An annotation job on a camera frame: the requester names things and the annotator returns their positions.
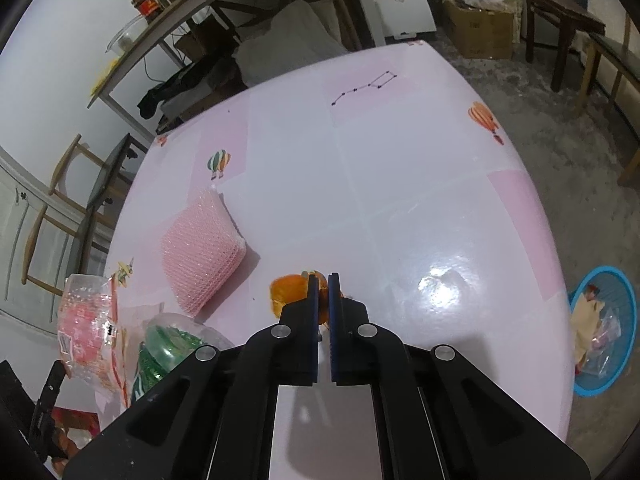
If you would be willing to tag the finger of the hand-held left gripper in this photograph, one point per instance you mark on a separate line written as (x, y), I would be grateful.
(47, 400)

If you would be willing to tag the red label sauce jar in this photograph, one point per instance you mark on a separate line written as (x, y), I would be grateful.
(148, 6)

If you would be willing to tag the small cardboard box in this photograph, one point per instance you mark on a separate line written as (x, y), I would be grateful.
(205, 40)

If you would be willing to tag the clear bag with red print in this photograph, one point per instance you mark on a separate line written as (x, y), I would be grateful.
(85, 330)

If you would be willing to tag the wooden top metal desk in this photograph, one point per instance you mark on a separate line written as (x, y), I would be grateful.
(200, 2)

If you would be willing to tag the glass bowl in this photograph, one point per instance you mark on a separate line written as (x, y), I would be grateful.
(125, 35)

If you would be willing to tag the wooden chair left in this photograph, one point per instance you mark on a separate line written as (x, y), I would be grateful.
(20, 240)

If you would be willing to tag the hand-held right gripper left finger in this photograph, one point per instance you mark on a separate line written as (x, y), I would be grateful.
(312, 310)

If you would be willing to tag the pink foam net sleeve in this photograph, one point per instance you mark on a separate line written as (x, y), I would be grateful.
(200, 255)

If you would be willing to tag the crumpled clear plastic wrapper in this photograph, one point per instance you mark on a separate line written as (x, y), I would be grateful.
(607, 335)

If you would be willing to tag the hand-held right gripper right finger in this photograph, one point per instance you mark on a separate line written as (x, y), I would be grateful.
(334, 312)

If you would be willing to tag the orange plastic wrapper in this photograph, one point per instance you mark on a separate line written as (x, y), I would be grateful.
(287, 292)

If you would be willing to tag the white pillow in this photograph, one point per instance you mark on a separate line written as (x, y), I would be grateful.
(295, 35)

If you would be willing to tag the crushed green label plastic bottle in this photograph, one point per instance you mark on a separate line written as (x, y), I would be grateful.
(160, 350)

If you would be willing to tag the black cloth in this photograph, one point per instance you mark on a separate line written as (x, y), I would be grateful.
(185, 85)

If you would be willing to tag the large cardboard box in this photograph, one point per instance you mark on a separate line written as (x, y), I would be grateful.
(480, 30)

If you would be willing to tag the yellow cloth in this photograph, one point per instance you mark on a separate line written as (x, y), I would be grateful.
(105, 72)

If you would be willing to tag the dark wooden stool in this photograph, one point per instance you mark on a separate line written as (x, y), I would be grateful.
(565, 10)

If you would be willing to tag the blue mesh waste basket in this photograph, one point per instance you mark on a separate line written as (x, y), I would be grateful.
(622, 287)

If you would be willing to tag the tan paper wrapper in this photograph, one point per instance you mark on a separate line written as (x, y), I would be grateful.
(585, 325)

